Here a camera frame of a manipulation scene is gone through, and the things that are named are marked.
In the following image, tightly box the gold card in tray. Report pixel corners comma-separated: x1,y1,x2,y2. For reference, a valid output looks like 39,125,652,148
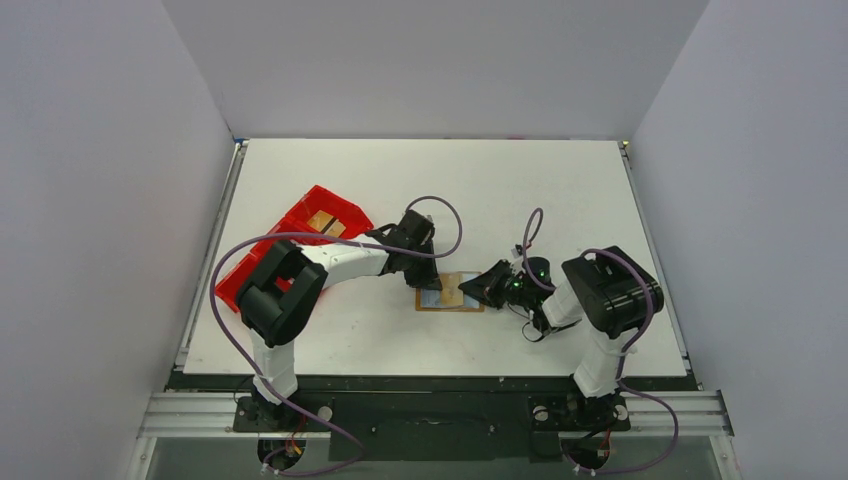
307,210,347,238

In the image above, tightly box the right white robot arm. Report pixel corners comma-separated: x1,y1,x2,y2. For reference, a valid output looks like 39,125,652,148
459,246,665,427

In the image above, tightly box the red plastic compartment tray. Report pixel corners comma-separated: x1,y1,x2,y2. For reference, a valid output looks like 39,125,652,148
214,184,376,314

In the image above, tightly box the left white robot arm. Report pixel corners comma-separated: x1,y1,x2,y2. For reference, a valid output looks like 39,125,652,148
236,210,442,430

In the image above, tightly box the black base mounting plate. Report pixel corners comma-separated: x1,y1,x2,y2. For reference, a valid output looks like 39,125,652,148
166,372,693,469

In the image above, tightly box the yellow leather card holder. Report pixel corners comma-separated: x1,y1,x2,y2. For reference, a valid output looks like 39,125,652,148
415,271,486,313

